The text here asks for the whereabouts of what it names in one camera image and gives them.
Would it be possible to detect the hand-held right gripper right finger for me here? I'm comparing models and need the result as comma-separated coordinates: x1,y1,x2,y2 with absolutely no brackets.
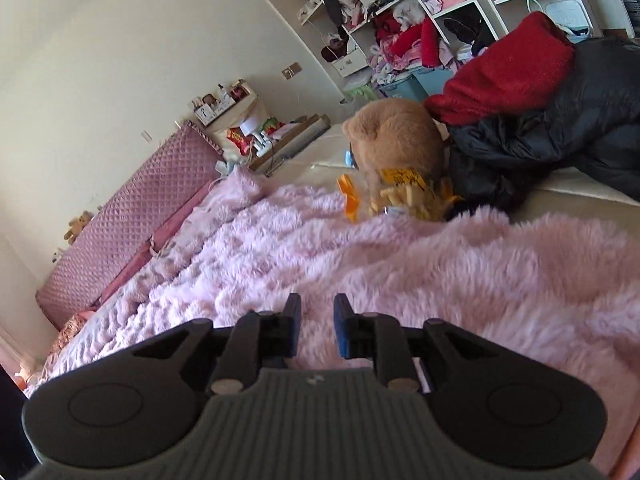
334,293,507,395

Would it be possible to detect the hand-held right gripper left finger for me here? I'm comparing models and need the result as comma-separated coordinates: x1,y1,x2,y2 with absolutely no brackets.
131,293,302,396

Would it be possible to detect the pink fluffy blanket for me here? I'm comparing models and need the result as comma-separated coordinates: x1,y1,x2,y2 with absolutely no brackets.
22,167,640,480

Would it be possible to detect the red snack bag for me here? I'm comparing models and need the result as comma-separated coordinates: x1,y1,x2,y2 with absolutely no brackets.
226,127,251,157

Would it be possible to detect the white table appliance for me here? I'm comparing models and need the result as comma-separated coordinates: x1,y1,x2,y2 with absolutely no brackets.
240,115,274,157

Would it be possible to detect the pink quilted headboard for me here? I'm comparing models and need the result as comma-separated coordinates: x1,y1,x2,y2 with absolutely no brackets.
35,120,229,332

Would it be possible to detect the brown plush bear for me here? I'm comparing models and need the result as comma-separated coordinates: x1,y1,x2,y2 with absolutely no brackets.
337,98,458,223

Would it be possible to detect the white desk organizer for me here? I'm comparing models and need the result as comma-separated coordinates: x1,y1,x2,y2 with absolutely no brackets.
191,80,259,127

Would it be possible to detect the green plastic stool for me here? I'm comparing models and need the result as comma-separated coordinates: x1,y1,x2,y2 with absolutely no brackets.
345,85,381,107

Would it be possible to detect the small tan plush toy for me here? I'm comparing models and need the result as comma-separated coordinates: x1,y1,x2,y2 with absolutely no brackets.
62,210,96,244

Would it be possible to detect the blue storage bin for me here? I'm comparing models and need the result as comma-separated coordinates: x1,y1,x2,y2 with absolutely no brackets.
380,67,456,104

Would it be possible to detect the black puffy jacket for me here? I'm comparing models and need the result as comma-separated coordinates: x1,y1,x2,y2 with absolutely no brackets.
444,37,640,213

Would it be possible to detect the red fleece cloth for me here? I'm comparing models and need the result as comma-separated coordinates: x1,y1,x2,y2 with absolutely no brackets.
424,11,576,127

